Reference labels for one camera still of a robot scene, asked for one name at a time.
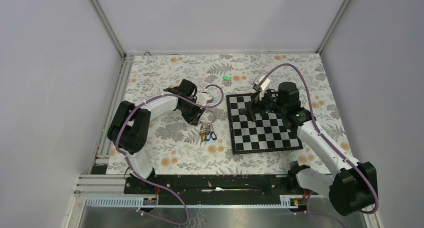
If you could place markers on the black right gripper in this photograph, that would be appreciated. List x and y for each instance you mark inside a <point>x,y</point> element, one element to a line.
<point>251,107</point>

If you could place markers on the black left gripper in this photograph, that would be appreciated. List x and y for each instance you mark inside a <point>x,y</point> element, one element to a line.
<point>193,119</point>

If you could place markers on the silver keyring with clips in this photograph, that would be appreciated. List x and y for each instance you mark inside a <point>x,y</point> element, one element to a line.
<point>206,121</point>

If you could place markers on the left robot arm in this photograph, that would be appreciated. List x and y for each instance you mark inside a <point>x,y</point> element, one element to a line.
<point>129,128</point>

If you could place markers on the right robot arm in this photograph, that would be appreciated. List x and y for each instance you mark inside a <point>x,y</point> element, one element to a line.
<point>351,185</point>

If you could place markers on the black white chessboard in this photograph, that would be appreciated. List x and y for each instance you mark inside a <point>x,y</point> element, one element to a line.
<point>265,134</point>

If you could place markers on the blue key tag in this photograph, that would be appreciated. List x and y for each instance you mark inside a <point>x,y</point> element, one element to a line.
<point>208,137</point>

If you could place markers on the floral patterned table mat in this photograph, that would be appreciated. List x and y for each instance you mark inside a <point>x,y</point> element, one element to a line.
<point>173,146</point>

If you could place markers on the green key tag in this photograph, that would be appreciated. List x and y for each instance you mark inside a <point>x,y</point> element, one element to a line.
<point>226,78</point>

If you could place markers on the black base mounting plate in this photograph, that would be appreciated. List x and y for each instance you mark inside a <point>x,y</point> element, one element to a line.
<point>182,186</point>

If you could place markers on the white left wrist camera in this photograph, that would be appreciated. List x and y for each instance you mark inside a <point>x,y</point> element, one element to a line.
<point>204,98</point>

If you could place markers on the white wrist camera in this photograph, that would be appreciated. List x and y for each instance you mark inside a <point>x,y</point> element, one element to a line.
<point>261,85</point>
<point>204,98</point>

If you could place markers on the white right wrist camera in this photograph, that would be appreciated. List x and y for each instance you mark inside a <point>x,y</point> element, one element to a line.
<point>261,85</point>

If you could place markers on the white slotted cable duct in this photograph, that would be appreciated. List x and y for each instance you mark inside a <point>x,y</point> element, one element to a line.
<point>209,202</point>

